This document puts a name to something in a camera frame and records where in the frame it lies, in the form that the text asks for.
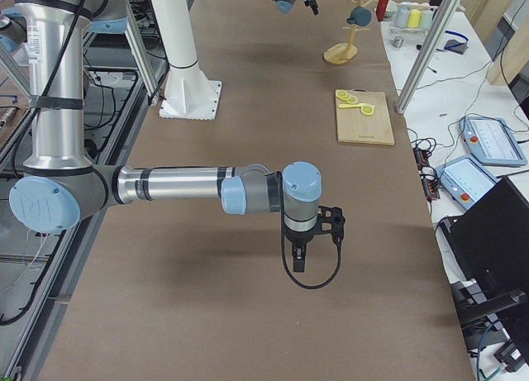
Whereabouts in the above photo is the dark blue mug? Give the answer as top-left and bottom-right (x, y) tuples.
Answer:
(346, 7), (372, 27)

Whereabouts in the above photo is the wooden cup rack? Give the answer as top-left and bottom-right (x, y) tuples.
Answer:
(322, 0), (374, 66)

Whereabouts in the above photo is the yellow cup on rack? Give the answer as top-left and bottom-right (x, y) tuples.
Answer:
(407, 8), (421, 29)

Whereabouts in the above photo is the light blue cup on rack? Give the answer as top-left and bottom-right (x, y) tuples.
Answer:
(418, 9), (434, 30)

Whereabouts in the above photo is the red thermos bottle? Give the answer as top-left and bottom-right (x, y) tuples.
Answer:
(375, 0), (389, 22)

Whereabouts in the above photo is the lemon slice by knife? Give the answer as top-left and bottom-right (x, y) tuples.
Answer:
(360, 103), (375, 116)

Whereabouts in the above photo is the wooden cutting board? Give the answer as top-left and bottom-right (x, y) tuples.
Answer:
(335, 89), (395, 145)

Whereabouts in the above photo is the black power strip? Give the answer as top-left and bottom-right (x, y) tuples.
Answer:
(413, 146), (440, 202)

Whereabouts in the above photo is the near teach pendant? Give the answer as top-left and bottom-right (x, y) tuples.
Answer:
(436, 155), (498, 210)

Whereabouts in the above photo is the teach pendant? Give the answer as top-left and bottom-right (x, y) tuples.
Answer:
(436, 155), (498, 210)
(460, 117), (527, 167)

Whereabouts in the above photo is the black monitor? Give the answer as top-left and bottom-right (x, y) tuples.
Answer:
(440, 177), (528, 360)

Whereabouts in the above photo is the far teach pendant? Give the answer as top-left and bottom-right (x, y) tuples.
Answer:
(460, 117), (527, 167)

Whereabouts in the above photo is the camera cable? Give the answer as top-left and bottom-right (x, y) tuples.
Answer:
(279, 170), (344, 290)

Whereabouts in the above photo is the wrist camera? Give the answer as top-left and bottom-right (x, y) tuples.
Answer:
(317, 205), (346, 239)

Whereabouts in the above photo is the aluminium frame post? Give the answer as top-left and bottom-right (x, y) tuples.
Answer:
(395, 0), (461, 114)

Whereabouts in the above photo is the blue lanyard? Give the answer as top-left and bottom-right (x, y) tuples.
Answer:
(443, 28), (470, 53)

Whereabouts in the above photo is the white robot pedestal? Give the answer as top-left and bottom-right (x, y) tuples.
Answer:
(151, 0), (222, 121)

